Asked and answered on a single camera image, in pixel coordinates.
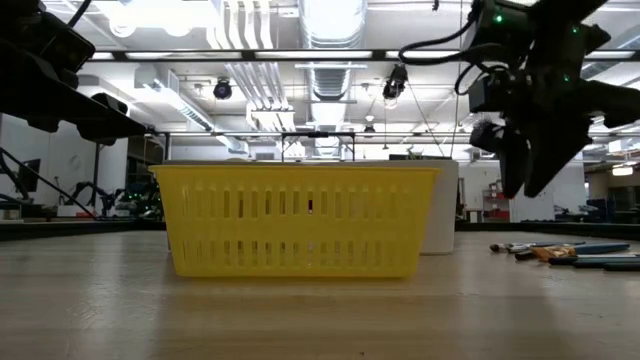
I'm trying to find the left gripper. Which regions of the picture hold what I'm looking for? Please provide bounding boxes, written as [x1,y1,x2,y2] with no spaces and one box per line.
[0,0,149,147]

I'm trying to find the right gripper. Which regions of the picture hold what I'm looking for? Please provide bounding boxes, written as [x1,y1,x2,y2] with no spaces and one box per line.
[472,59,640,200]

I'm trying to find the red storage rack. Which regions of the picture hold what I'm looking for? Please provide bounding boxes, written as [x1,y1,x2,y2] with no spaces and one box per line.
[482,182,511,222]

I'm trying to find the dark background monitor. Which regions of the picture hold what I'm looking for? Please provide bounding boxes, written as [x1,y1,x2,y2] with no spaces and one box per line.
[17,158,42,194]

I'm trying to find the white plastic bin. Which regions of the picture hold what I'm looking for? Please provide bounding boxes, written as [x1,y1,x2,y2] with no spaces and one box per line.
[419,159,460,256]

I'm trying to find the yellow plastic basket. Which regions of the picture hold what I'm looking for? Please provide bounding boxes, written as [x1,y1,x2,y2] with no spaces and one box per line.
[148,164,442,279]

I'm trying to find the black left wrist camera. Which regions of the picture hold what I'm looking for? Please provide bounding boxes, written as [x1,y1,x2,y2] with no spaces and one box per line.
[27,12,97,90]

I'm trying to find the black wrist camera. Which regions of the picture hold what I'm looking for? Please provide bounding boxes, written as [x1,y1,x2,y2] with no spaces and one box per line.
[27,12,97,90]
[468,73,507,114]

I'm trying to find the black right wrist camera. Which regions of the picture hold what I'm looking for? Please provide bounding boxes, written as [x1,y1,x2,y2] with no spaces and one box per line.
[468,73,507,114]

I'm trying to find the white ceiling air duct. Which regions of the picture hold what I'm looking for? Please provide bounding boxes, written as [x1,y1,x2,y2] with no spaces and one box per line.
[134,64,249,156]

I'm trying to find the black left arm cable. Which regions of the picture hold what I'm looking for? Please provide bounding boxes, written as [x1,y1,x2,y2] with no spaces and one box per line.
[67,0,94,29]

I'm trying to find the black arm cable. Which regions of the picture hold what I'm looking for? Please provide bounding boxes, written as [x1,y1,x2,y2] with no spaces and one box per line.
[398,9,501,96]
[67,0,94,29]

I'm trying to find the black round ceiling camera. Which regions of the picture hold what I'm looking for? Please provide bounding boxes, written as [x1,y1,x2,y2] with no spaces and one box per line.
[212,77,234,101]

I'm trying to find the black hanging camera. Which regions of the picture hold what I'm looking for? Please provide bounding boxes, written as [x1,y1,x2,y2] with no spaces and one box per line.
[382,63,409,109]

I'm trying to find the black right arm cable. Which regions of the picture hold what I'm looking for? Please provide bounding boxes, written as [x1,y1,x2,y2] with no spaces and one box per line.
[398,9,501,96]

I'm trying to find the silver ventilation duct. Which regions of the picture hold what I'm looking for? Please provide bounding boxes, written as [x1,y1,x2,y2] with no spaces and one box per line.
[298,0,369,161]

